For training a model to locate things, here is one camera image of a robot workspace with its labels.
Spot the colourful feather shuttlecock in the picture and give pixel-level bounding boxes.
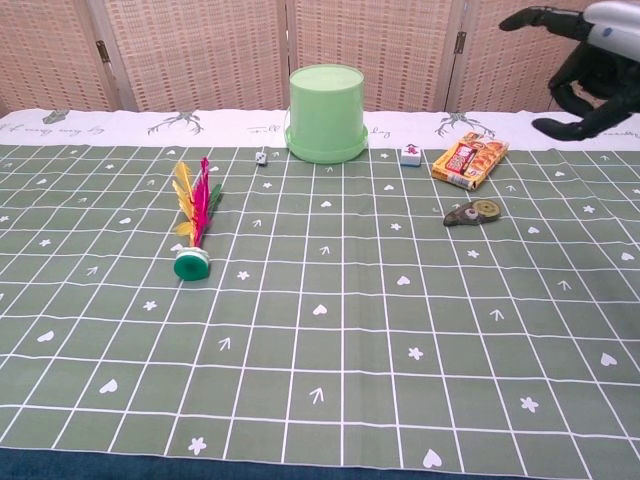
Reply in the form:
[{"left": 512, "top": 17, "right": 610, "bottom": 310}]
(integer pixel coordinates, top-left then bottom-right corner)
[{"left": 171, "top": 156, "right": 224, "bottom": 282}]

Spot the orange snack box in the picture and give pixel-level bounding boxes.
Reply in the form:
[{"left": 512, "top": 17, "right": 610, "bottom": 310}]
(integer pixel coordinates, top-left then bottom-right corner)
[{"left": 431, "top": 130, "right": 511, "bottom": 192}]

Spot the dark blue fabric edge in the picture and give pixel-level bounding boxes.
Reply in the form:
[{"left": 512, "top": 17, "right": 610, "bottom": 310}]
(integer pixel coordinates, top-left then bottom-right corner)
[{"left": 0, "top": 447, "right": 640, "bottom": 480}]

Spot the grey correction tape dispenser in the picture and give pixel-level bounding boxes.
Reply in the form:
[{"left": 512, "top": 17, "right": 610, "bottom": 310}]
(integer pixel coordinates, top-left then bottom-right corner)
[{"left": 442, "top": 198, "right": 501, "bottom": 229}]

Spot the green checked tablecloth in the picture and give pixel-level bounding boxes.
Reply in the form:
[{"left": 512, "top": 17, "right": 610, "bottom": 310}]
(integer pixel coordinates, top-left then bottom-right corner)
[{"left": 0, "top": 108, "right": 640, "bottom": 477}]

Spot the light green plastic bucket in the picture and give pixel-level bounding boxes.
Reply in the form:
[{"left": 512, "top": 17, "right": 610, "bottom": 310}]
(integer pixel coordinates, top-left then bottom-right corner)
[{"left": 284, "top": 64, "right": 370, "bottom": 164}]

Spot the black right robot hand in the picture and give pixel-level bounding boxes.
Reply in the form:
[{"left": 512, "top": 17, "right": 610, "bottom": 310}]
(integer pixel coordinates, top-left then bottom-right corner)
[{"left": 498, "top": 6, "right": 640, "bottom": 144}]

